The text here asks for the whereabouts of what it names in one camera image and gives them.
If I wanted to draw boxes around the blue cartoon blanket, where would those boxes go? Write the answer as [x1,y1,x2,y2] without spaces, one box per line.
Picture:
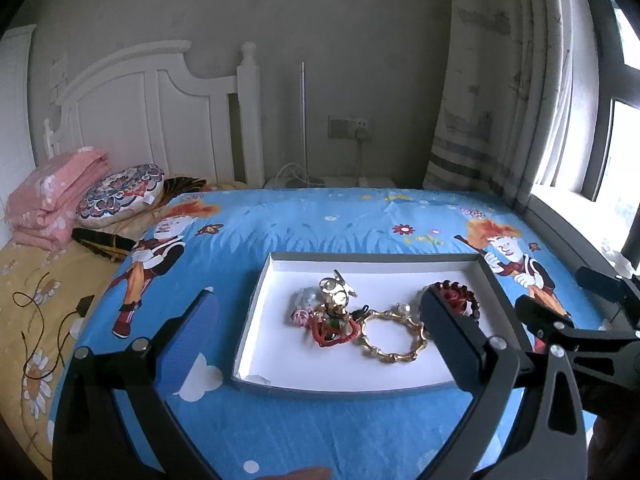
[49,186,616,480]

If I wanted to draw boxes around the grey striped curtain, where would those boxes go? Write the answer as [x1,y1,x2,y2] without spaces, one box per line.
[423,0,572,208]

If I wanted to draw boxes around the white wardrobe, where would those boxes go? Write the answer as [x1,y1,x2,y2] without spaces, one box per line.
[0,25,36,247]

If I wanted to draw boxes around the white bed headboard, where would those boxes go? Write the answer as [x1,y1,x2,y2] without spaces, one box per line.
[43,40,266,188]

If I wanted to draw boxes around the green jade pendant charm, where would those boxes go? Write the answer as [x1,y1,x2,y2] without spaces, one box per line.
[318,306,368,347]

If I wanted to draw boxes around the yellow floral bedsheet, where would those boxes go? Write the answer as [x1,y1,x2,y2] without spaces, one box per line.
[0,179,241,480]

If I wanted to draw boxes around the thin metal pole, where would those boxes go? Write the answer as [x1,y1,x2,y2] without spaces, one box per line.
[299,61,308,176]

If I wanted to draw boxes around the patterned round cushion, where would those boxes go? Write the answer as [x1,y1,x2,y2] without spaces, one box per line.
[76,164,165,229]

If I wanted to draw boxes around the folded pink quilt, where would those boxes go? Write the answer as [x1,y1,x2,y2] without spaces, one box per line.
[6,146,111,252]

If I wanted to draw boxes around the dark red bead bracelet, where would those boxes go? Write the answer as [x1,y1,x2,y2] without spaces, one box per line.
[429,279,483,322]

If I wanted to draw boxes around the person's left hand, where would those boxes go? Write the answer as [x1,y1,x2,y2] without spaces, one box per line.
[259,466,332,480]

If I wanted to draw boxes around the gold bamboo link bracelet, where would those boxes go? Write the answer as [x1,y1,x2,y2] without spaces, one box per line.
[357,308,431,365]

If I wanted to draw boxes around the black yellow folded fan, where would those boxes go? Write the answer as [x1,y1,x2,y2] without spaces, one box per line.
[72,228,136,262]

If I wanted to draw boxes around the red cord pearl bracelet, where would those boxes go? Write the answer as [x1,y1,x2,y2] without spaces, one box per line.
[306,303,362,350]

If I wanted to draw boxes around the window frame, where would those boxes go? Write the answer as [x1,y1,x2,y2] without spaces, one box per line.
[524,0,640,261]

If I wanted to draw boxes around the gold ring ornament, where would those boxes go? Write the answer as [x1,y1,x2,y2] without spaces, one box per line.
[319,270,357,316]

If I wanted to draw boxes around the wall power socket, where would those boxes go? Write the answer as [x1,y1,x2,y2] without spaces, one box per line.
[328,116,373,141]

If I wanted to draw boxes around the grey white jewelry tray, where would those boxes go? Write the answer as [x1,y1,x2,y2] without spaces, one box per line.
[232,252,530,399]

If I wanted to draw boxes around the gold red rose compact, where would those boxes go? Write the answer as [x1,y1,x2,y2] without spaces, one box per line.
[418,280,480,321]

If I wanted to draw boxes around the pink knotted charm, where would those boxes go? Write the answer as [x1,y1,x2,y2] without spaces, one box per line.
[290,287,321,328]

